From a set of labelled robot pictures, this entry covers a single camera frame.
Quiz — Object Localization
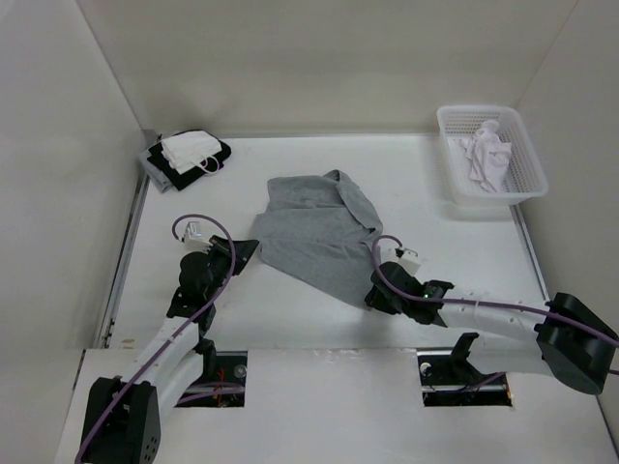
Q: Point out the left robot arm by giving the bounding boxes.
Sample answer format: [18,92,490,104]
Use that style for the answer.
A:
[75,236,259,463]

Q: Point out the left aluminium table rail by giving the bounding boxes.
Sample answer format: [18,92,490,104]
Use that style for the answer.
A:
[89,161,149,348]

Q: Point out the white plastic basket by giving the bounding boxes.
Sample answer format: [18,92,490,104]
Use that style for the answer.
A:
[436,104,548,207]

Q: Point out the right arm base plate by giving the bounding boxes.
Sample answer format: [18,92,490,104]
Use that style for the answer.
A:
[417,350,513,407]

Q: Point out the folded grey tank top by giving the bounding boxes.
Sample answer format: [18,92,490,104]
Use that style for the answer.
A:
[138,150,174,193]

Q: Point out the folded white tank top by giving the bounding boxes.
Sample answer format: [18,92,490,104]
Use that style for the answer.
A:
[161,130,222,175]

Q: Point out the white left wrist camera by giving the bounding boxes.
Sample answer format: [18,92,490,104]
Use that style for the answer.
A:
[181,220,211,253]

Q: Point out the folded black tank top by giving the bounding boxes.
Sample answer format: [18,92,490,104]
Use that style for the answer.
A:
[138,130,231,193]

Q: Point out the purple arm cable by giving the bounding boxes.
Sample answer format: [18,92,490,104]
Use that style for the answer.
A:
[74,214,248,464]
[368,234,619,388]

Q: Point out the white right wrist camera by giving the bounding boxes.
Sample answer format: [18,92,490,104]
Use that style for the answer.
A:
[380,247,423,276]

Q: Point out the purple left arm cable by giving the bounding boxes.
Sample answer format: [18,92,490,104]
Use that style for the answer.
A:
[74,214,248,464]

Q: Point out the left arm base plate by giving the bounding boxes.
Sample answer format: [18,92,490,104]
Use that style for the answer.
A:
[177,351,249,409]

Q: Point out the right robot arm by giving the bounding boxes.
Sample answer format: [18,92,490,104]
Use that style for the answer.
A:
[365,262,618,395]

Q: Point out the white tank top in basket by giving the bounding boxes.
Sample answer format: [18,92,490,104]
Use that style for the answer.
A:
[458,120,512,193]

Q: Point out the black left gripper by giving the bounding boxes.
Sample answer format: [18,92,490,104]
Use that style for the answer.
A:
[203,236,258,301]

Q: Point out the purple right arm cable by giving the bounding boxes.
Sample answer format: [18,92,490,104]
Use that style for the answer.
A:
[368,234,619,388]

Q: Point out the grey tank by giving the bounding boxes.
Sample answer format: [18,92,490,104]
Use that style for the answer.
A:
[250,170,383,307]
[138,150,174,193]

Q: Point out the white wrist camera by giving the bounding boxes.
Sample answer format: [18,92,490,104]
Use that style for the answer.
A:
[380,247,423,276]
[181,220,211,253]

